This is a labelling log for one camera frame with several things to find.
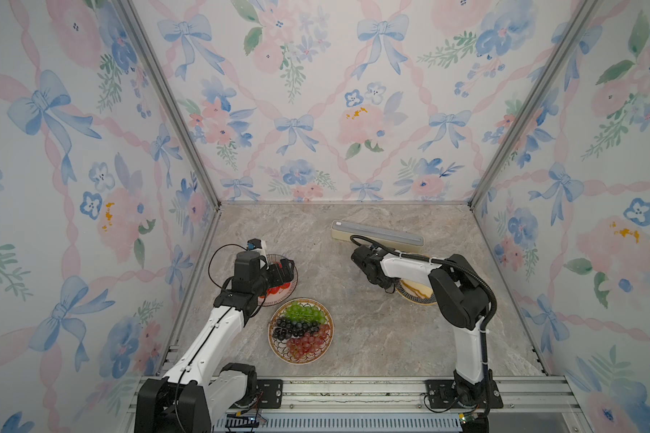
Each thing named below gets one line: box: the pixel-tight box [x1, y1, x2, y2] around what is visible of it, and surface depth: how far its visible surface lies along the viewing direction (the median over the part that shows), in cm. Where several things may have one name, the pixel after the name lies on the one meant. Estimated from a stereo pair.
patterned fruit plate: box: [267, 297, 335, 365], surface depth 82 cm
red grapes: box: [286, 324, 332, 360], surface depth 81 cm
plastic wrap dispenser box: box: [331, 220, 425, 254], surface depth 108 cm
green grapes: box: [283, 301, 326, 324], surface depth 87 cm
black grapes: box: [272, 318, 321, 341], surface depth 83 cm
